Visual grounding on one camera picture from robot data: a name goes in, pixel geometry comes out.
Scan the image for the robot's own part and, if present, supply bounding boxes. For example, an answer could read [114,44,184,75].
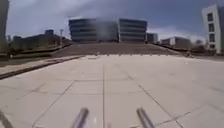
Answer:
[135,107,156,128]
[69,107,90,128]

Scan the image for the tall grey building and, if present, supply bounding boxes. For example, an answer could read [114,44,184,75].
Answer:
[0,0,10,54]

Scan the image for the dark glass building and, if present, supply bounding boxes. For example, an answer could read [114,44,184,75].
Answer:
[68,17,149,43]

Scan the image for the reddish paved strip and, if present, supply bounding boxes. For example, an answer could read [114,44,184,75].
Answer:
[0,54,81,76]

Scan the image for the low dark building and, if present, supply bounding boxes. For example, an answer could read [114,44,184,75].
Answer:
[8,29,73,53]

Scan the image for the pale concrete slab pavement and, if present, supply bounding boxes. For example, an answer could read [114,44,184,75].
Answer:
[0,54,224,128]

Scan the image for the wide grey stairs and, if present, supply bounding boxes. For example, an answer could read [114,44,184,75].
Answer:
[53,41,183,57]

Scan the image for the low pale building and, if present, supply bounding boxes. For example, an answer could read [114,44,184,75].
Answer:
[159,35,194,51]

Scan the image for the grey kerb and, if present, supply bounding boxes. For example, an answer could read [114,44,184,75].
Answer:
[0,55,83,81]

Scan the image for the white building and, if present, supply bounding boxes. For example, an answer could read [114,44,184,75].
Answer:
[201,3,224,55]

